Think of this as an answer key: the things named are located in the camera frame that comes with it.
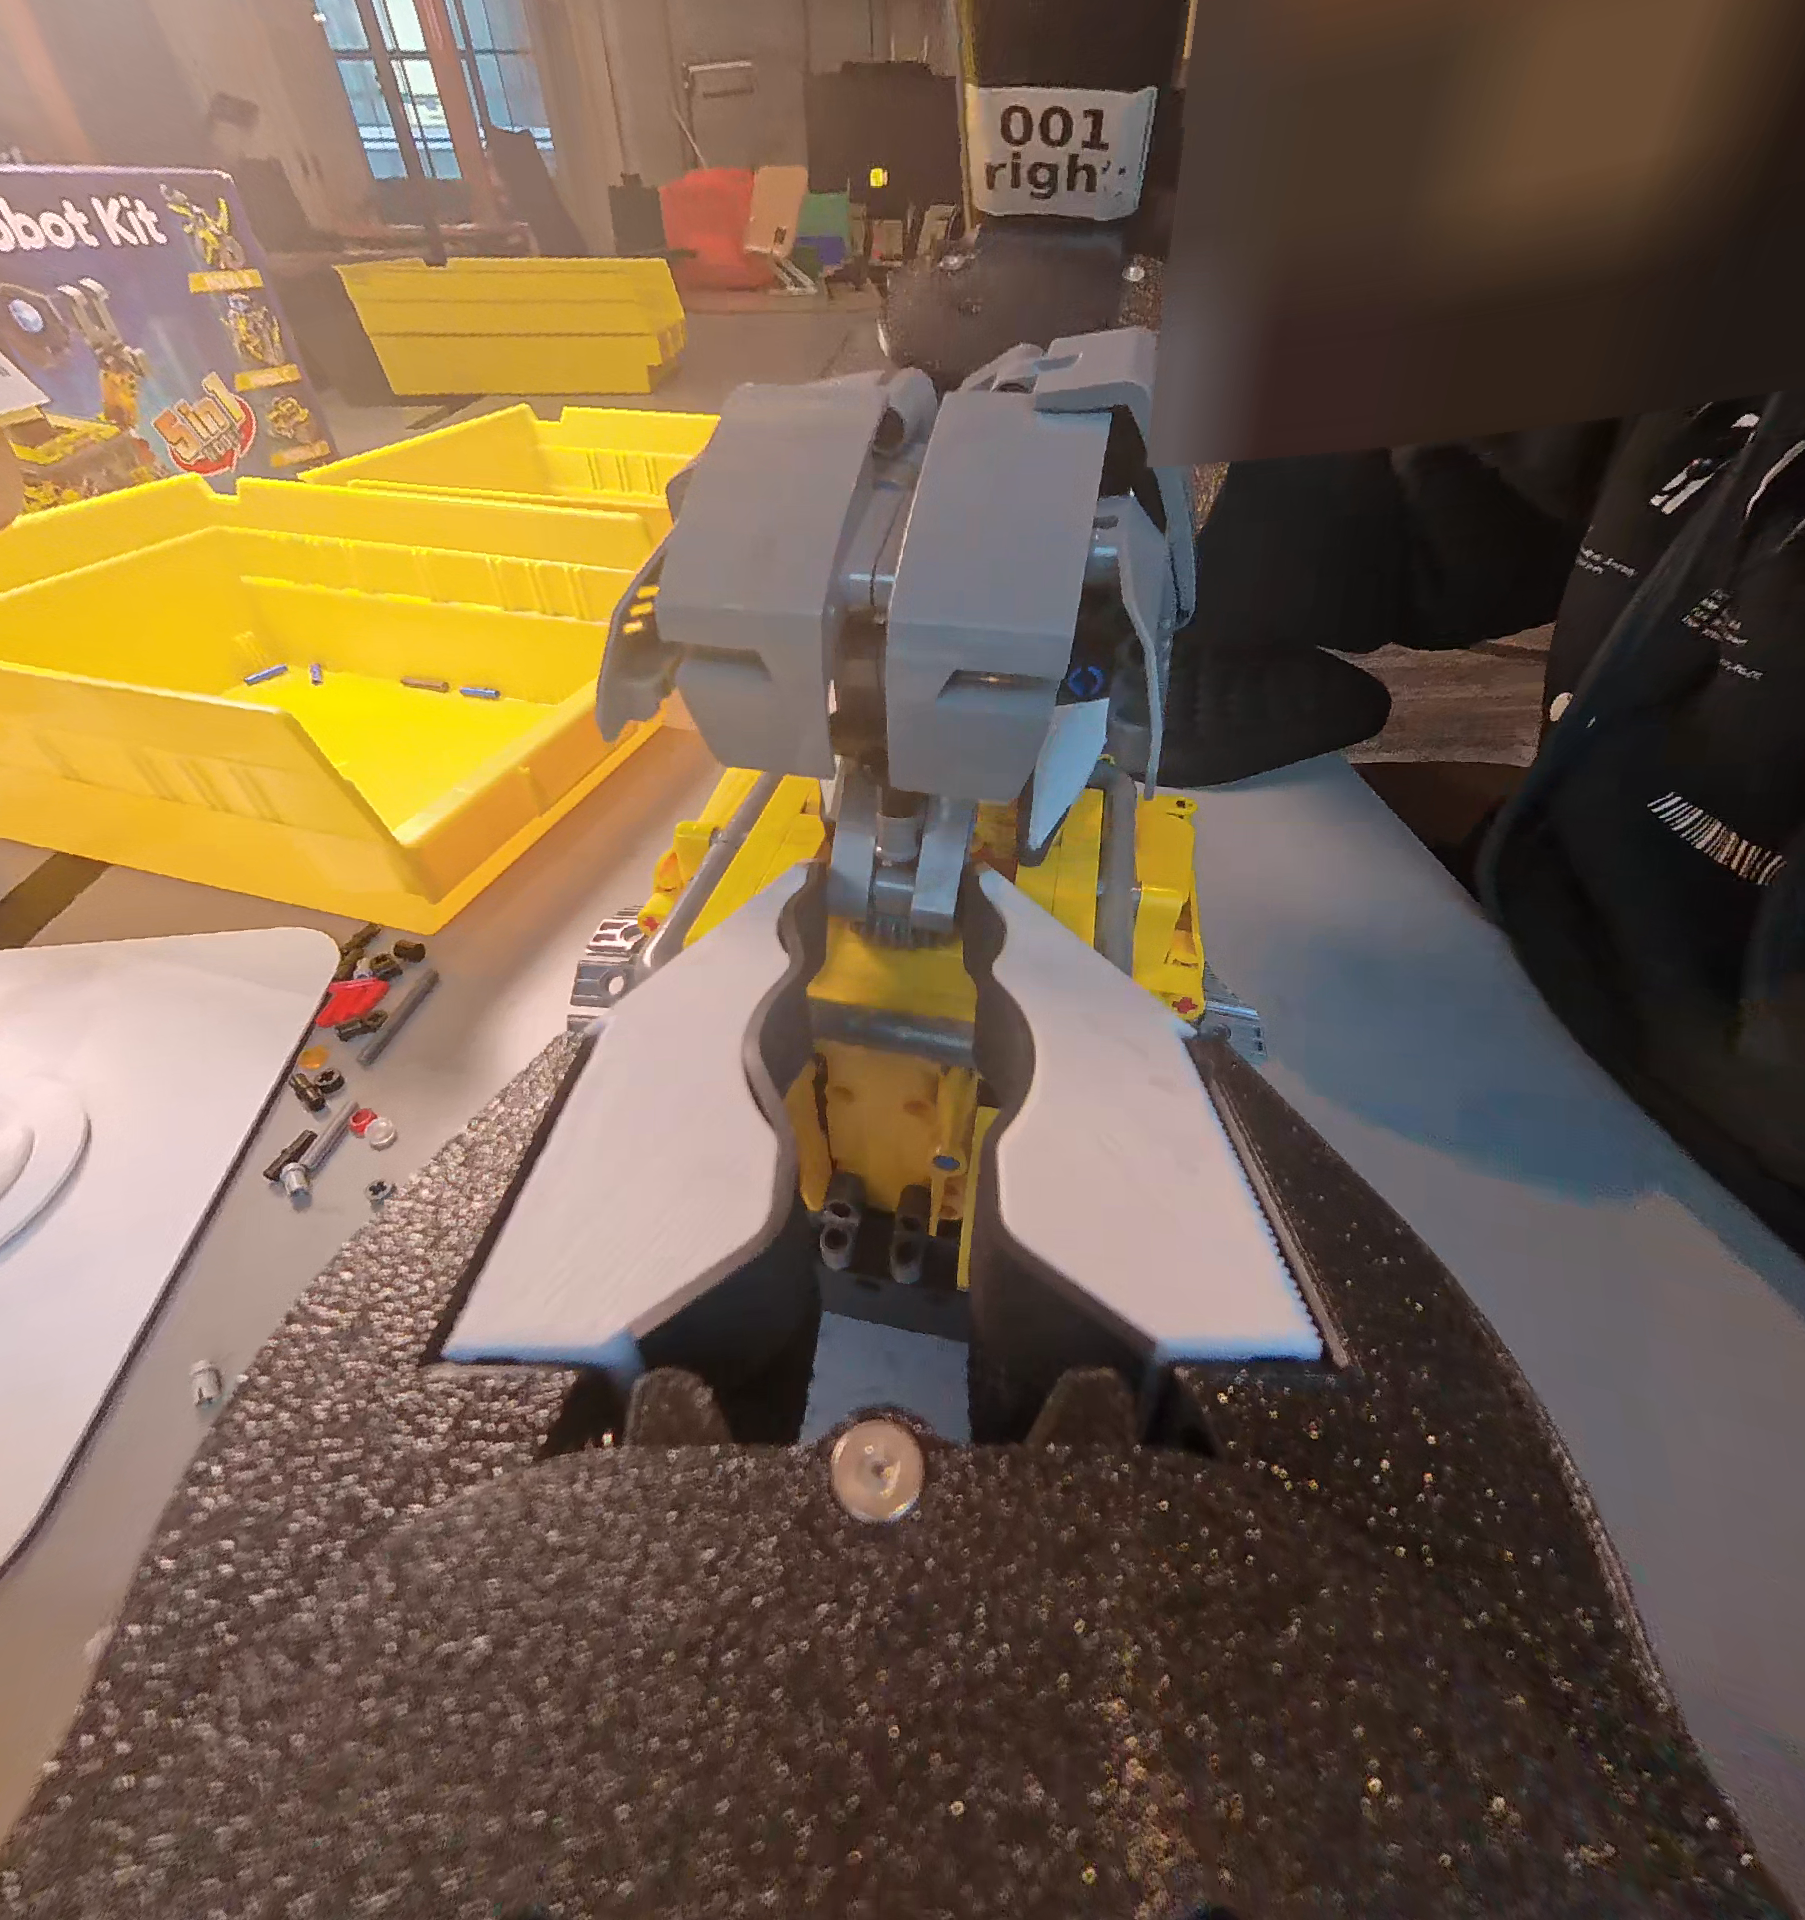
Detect grey toy robot head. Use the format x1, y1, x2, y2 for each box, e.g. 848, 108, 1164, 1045
596, 331, 1198, 948

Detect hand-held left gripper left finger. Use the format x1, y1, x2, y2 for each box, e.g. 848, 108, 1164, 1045
444, 870, 844, 1376

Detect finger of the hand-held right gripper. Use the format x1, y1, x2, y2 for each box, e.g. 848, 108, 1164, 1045
1023, 684, 1121, 861

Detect scattered small building pieces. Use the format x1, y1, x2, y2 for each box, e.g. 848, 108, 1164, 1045
182, 937, 442, 1413

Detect yellow plastic bin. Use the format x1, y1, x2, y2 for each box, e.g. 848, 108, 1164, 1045
339, 256, 689, 403
0, 474, 682, 933
303, 403, 731, 548

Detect robot kit box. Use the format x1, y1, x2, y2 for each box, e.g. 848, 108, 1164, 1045
0, 167, 334, 513

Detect white book stand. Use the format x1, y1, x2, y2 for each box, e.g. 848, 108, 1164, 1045
0, 924, 343, 1629

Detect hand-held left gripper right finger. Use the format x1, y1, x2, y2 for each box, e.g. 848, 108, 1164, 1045
972, 870, 1343, 1370

